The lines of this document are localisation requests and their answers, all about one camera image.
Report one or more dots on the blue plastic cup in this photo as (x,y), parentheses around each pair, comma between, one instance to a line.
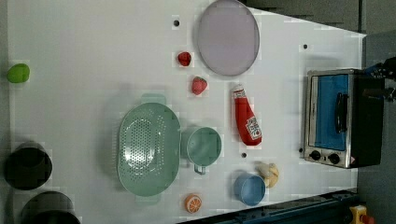
(249,189)

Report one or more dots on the green toy fruit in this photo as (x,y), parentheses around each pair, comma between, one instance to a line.
(18,73)

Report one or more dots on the grey round plate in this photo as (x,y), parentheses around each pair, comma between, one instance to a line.
(228,37)

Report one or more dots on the black cylinder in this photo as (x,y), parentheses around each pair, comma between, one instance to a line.
(49,207)
(28,167)

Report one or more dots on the silver black toaster oven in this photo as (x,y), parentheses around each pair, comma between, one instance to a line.
(344,112)

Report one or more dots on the dark red toy strawberry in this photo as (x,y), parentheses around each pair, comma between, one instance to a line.
(184,58)

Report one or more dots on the black cylinder upper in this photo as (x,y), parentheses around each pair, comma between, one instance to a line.
(28,167)

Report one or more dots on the pink toy strawberry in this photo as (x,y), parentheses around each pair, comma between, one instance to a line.
(198,85)

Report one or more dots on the red ketchup bottle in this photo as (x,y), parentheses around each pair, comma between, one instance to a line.
(247,124)

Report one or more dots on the green plastic strainer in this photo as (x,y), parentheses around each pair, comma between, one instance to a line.
(149,148)

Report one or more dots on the toy orange slice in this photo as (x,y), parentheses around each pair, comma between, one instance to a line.
(193,203)

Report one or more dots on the beige toy garlic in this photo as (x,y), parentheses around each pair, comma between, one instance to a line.
(269,173)

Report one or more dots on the yellow red emergency button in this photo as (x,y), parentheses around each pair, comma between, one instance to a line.
(360,216)

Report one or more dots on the black cylinder lower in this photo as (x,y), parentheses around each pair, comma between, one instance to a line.
(49,207)

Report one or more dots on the green plastic mug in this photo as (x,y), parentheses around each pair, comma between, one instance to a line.
(201,146)

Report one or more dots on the blue metal frame rail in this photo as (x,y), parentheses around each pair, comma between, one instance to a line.
(329,208)

